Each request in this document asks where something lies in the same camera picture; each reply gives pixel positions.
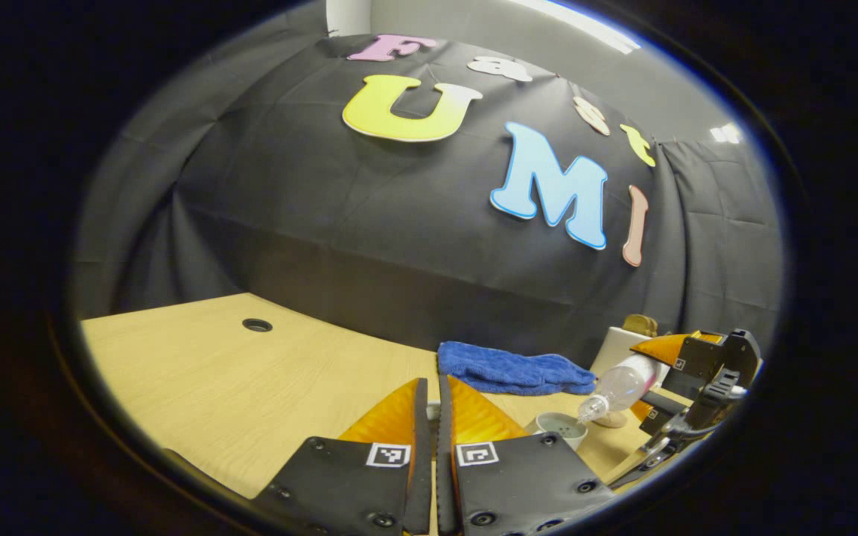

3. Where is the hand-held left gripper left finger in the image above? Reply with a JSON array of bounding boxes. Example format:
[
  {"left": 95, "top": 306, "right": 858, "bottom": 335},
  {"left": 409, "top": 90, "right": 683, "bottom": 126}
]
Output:
[{"left": 250, "top": 377, "right": 433, "bottom": 536}]

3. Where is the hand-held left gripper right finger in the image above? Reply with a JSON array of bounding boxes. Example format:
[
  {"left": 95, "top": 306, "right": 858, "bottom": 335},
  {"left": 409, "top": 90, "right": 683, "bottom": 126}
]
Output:
[{"left": 436, "top": 374, "right": 616, "bottom": 536}]

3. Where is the clear plastic water bottle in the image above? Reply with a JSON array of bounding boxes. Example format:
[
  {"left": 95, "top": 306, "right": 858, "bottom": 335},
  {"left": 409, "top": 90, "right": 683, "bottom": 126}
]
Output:
[{"left": 576, "top": 354, "right": 670, "bottom": 425}]

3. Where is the white teacup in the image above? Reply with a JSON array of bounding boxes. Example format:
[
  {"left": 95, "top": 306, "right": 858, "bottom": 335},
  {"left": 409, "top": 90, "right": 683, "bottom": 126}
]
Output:
[{"left": 524, "top": 412, "right": 588, "bottom": 451}]

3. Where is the white toaster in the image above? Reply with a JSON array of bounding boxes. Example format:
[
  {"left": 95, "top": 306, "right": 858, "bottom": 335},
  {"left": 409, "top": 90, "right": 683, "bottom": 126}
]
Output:
[{"left": 589, "top": 326, "right": 657, "bottom": 377}]

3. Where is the blue towel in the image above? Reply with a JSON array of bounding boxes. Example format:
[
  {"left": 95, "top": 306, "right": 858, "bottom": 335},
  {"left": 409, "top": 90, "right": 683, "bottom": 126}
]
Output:
[{"left": 437, "top": 341, "right": 597, "bottom": 396}]

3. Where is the black backdrop cloth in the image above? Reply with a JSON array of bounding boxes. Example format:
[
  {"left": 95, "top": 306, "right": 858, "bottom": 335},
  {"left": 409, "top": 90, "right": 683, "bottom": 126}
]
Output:
[{"left": 71, "top": 33, "right": 784, "bottom": 366}]

